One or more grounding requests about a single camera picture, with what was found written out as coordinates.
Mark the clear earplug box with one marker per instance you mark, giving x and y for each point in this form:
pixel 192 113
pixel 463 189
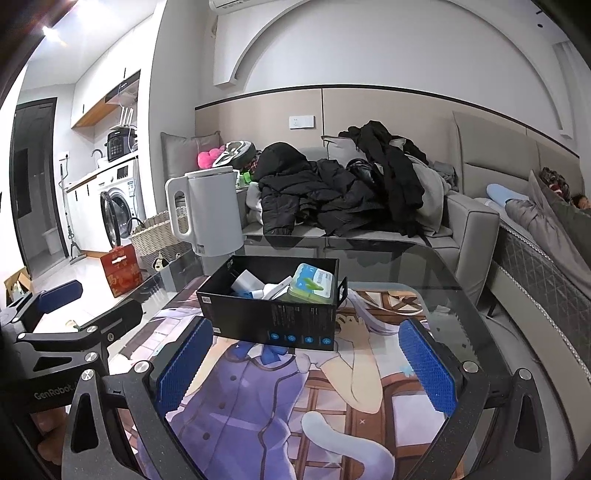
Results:
pixel 318 281

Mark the dark door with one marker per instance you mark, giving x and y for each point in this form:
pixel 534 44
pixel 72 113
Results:
pixel 27 184

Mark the black puffer jacket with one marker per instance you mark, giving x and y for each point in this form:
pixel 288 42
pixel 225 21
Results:
pixel 295 189

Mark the white garment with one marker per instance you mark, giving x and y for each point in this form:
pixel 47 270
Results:
pixel 254 203

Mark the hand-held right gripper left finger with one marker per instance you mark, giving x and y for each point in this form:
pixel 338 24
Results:
pixel 184 364

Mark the black coat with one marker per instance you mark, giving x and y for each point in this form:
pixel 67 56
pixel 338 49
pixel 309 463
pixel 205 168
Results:
pixel 397 175

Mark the small white box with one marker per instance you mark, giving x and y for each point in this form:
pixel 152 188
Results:
pixel 244 279

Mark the white air conditioner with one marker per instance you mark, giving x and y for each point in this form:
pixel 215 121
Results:
pixel 235 3

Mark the white electric kettle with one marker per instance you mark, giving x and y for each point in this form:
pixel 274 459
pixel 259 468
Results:
pixel 212 212

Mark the black cardboard box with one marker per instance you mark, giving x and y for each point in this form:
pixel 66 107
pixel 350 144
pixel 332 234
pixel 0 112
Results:
pixel 277 325

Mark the brown cardboard box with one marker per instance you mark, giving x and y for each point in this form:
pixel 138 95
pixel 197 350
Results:
pixel 16 281

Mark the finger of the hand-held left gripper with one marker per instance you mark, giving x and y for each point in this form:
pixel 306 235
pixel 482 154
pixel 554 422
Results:
pixel 115 318
pixel 60 291

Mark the pink plush toy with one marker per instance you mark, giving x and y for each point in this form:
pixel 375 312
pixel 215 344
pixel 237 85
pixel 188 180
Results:
pixel 207 158

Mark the grey blanket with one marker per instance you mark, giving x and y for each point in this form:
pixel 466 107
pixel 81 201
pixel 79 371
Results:
pixel 431 203

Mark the white plastic bin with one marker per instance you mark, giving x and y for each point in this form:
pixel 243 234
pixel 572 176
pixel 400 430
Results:
pixel 51 239

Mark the wicker basket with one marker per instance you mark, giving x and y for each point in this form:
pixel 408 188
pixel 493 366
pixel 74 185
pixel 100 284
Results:
pixel 152 240

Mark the clear plastic organizer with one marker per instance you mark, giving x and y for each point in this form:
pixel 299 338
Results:
pixel 178 272

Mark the grey striped bag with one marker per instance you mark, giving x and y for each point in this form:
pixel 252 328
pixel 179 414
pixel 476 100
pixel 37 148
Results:
pixel 238 152

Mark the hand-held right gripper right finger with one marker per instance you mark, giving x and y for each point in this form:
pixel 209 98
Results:
pixel 427 364

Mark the white wall socket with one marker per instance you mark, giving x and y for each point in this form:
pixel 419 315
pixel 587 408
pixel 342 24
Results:
pixel 301 122

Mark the white washing machine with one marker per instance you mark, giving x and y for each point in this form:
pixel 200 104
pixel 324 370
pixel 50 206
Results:
pixel 124 184

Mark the printed table mat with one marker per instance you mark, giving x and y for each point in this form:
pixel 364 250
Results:
pixel 258 406

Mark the person's left hand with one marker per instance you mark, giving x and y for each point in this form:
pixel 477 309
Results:
pixel 48 434

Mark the grey sofa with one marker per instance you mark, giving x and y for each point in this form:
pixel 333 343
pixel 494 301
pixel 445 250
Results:
pixel 471 230

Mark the mop with metal pole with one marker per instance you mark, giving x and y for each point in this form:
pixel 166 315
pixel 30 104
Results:
pixel 69 221

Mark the green and white packet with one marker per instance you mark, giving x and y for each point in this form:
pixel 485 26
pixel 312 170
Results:
pixel 246 179

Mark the white wall cabinets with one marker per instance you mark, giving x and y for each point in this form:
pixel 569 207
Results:
pixel 92 97

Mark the red gift box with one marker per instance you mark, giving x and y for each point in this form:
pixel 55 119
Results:
pixel 122 272

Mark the grey cushion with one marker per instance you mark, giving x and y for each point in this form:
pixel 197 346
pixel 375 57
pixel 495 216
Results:
pixel 334 145
pixel 180 157

